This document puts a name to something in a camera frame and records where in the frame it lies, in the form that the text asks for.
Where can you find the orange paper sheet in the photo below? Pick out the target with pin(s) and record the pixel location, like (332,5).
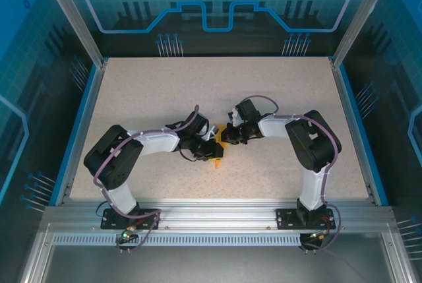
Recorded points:
(221,136)

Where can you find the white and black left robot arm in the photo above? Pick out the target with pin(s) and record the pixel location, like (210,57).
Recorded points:
(158,141)

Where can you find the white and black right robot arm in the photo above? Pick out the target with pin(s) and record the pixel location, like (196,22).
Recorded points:
(270,126)

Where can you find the small connector with green light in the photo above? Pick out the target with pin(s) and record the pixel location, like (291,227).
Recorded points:
(318,235)
(127,234)

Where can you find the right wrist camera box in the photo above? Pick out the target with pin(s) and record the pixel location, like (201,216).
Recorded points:
(234,116)

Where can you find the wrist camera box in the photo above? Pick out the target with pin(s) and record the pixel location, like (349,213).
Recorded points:
(234,116)
(212,131)

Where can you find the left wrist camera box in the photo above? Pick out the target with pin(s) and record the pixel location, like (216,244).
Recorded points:
(212,131)

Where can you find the aluminium mounting rail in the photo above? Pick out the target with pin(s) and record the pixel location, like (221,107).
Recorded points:
(214,213)

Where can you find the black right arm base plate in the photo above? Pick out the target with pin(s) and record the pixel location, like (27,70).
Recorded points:
(287,218)

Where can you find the aluminium side rail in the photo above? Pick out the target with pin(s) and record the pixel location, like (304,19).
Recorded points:
(82,114)
(357,131)

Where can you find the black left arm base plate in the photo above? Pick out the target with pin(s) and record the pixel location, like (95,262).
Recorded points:
(113,220)

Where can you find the aluminium frame post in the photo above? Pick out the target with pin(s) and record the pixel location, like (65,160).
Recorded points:
(71,16)
(364,16)

